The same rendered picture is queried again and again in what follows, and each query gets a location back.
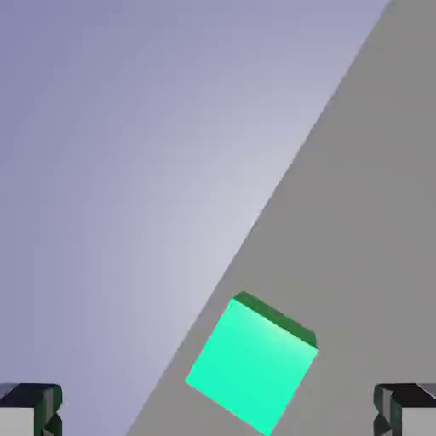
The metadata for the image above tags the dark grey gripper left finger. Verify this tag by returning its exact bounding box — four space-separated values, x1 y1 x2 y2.
0 382 64 436

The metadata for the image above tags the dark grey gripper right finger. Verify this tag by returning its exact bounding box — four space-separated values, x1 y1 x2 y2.
373 382 436 436

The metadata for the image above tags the small green cube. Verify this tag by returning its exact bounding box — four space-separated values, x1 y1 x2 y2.
184 290 320 436

